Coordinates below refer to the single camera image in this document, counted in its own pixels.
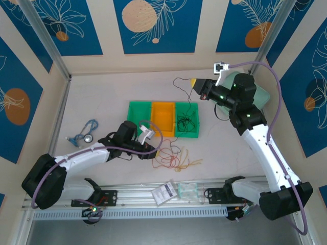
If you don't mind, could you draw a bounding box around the thin black cable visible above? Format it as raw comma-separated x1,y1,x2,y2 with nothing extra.
170,136,181,155
177,112,197,134
173,77,196,118

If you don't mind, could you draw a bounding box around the thin yellow cable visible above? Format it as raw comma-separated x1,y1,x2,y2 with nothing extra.
174,158,204,173
178,146,191,169

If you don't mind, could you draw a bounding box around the mint green fabric pouch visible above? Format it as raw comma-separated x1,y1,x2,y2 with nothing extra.
222,71,271,120

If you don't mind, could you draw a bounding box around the green plastic bin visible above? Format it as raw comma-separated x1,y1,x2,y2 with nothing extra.
174,102,199,139
127,101,153,133

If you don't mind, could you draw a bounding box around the white printed card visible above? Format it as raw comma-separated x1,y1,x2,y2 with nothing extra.
150,180,177,205

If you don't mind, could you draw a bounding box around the clear plastic package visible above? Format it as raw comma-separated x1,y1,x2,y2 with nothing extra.
177,182,202,202

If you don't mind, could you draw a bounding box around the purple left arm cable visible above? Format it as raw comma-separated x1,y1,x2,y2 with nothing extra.
31,120,164,222

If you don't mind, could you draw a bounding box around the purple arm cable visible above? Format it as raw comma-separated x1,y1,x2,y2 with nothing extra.
228,61,309,235
31,120,164,222

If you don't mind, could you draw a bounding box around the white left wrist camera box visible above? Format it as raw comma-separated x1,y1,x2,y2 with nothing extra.
138,125,156,143

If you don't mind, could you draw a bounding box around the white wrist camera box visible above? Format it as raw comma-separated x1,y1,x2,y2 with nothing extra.
213,61,230,86
138,125,156,143

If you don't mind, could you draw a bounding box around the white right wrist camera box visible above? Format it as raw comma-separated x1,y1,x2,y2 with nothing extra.
213,61,230,86

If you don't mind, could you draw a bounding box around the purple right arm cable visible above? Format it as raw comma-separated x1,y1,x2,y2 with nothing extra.
228,61,309,235

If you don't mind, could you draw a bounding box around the blue cord with metal disc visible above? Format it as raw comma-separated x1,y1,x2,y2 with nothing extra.
65,119,100,149

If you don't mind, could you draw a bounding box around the blue floral wall panel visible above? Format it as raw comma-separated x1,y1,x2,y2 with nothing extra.
113,0,204,55
0,0,54,74
265,0,315,68
216,0,289,54
30,0,104,57
277,17,327,158
0,37,44,164

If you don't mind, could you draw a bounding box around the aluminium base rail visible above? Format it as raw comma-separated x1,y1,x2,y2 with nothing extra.
21,178,271,212

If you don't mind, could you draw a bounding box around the aluminium frame post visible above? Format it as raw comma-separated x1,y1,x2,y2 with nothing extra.
248,0,293,76
18,0,73,80

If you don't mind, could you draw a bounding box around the grey slotted cable duct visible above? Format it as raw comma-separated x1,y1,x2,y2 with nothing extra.
32,207,228,221

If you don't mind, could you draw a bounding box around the aluminium side rail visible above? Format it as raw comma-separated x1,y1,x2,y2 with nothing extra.
47,76,74,158

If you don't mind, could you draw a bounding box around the controller board with wires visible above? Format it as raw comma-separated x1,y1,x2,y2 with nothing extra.
226,204,256,223
81,206,103,225

